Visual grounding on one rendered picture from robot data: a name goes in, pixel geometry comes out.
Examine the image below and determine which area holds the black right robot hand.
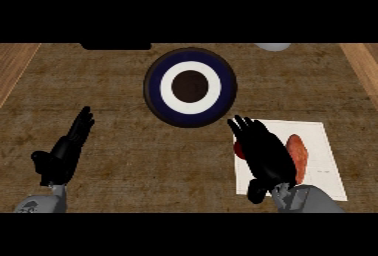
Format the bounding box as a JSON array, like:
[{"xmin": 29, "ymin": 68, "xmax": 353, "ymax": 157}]
[{"xmin": 226, "ymin": 114, "xmax": 298, "ymax": 205}]

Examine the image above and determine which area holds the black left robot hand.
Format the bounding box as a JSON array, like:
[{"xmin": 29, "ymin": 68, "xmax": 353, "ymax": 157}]
[{"xmin": 29, "ymin": 105, "xmax": 96, "ymax": 188}]

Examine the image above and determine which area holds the red can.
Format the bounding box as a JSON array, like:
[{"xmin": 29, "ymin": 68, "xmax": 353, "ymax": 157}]
[{"xmin": 231, "ymin": 133, "xmax": 310, "ymax": 185}]

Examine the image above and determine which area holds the white placemat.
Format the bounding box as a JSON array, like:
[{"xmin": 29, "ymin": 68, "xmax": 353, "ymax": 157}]
[{"xmin": 231, "ymin": 118, "xmax": 348, "ymax": 202}]

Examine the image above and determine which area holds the blue and white round plate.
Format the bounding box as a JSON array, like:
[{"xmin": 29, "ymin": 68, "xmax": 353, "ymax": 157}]
[{"xmin": 141, "ymin": 47, "xmax": 239, "ymax": 129}]

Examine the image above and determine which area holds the pale grey round object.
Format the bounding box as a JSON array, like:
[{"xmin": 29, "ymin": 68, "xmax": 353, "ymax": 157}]
[{"xmin": 252, "ymin": 42, "xmax": 292, "ymax": 52}]

